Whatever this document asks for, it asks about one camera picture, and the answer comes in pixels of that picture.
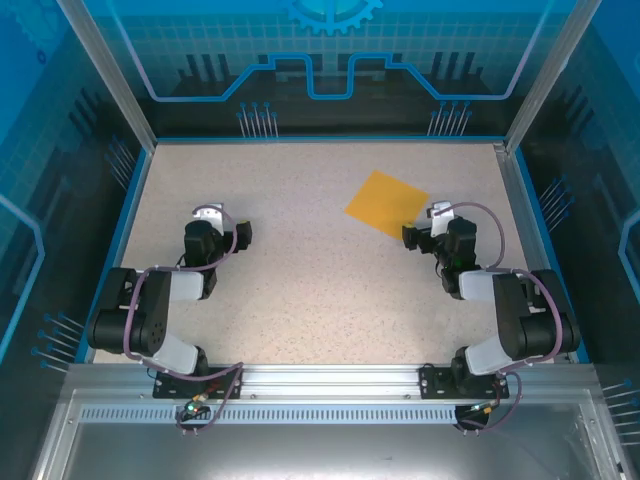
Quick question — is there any yellow paper sheet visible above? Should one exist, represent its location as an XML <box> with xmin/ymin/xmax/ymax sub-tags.
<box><xmin>343</xmin><ymin>169</ymin><xmax>431</xmax><ymax>239</ymax></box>

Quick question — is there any sheet metal tray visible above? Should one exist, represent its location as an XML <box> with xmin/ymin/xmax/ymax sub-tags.
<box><xmin>29</xmin><ymin>388</ymin><xmax>634</xmax><ymax>480</ymax></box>

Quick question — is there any blue table edge strip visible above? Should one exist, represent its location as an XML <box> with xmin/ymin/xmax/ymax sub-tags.
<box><xmin>512</xmin><ymin>149</ymin><xmax>594</xmax><ymax>364</ymax></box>
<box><xmin>82</xmin><ymin>147</ymin><xmax>155</xmax><ymax>364</ymax></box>

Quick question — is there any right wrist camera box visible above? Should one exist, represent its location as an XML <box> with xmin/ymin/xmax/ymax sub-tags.
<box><xmin>425</xmin><ymin>200</ymin><xmax>455</xmax><ymax>237</ymax></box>

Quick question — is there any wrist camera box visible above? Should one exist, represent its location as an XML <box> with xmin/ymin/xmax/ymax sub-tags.
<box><xmin>425</xmin><ymin>200</ymin><xmax>455</xmax><ymax>237</ymax></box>
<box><xmin>192</xmin><ymin>201</ymin><xmax>225</xmax><ymax>232</ymax></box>

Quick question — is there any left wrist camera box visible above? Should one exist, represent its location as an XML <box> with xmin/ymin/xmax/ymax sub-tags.
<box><xmin>192</xmin><ymin>201</ymin><xmax>225</xmax><ymax>232</ymax></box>

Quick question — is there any aluminium table side rail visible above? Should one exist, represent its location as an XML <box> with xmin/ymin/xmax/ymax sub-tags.
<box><xmin>492</xmin><ymin>142</ymin><xmax>551</xmax><ymax>276</ymax></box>

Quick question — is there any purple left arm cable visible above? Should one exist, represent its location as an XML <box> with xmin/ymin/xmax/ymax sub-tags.
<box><xmin>122</xmin><ymin>203</ymin><xmax>246</xmax><ymax>437</ymax></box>

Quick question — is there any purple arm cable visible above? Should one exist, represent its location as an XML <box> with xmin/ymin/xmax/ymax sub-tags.
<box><xmin>122</xmin><ymin>203</ymin><xmax>246</xmax><ymax>437</ymax></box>
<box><xmin>432</xmin><ymin>200</ymin><xmax>562</xmax><ymax>435</ymax></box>

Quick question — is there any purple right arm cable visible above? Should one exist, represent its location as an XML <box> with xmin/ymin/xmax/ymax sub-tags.
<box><xmin>432</xmin><ymin>200</ymin><xmax>562</xmax><ymax>435</ymax></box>

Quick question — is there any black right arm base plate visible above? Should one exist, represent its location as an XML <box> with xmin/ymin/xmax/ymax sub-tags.
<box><xmin>418</xmin><ymin>363</ymin><xmax>512</xmax><ymax>401</ymax></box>

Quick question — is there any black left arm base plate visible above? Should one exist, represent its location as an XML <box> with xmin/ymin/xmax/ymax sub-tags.
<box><xmin>152</xmin><ymin>366</ymin><xmax>245</xmax><ymax>400</ymax></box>

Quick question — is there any long aluminium mounting rail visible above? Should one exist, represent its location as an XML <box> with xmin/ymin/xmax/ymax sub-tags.
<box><xmin>67</xmin><ymin>363</ymin><xmax>599</xmax><ymax>401</ymax></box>

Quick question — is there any aluminium frame post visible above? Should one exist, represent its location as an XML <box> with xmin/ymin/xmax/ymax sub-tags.
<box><xmin>503</xmin><ymin>0</ymin><xmax>606</xmax><ymax>154</ymax></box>
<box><xmin>55</xmin><ymin>0</ymin><xmax>159</xmax><ymax>151</ymax></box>

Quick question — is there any slotted metal cable duct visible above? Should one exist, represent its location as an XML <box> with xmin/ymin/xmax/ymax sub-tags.
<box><xmin>78</xmin><ymin>405</ymin><xmax>461</xmax><ymax>425</ymax></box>

